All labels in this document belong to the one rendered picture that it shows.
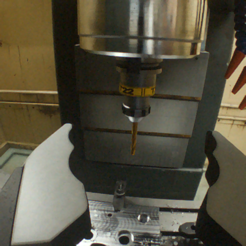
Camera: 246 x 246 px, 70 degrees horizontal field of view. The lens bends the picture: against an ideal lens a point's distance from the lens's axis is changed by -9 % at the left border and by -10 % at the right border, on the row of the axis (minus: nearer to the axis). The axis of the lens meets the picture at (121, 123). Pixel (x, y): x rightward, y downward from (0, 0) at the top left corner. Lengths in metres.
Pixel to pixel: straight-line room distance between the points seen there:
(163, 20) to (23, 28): 1.15
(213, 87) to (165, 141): 0.29
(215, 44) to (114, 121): 0.49
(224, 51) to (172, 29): 0.62
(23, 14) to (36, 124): 0.73
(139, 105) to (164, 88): 0.46
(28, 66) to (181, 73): 0.93
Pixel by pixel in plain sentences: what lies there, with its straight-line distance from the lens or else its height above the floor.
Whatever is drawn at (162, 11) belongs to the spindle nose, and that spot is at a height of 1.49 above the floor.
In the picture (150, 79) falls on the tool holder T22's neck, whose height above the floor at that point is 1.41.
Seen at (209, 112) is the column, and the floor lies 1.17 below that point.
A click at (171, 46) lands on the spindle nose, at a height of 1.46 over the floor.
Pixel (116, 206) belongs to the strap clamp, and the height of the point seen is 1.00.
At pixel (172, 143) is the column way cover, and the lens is 0.84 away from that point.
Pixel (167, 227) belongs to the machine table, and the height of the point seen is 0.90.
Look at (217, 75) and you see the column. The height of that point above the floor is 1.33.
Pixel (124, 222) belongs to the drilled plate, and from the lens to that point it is 0.58.
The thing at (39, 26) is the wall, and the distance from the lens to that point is 1.24.
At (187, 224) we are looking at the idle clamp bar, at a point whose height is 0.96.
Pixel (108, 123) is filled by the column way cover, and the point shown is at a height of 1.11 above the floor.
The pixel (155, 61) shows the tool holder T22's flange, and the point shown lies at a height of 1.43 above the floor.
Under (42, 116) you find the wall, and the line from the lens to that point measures 1.39.
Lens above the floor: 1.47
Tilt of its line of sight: 27 degrees down
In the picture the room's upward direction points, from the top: 2 degrees clockwise
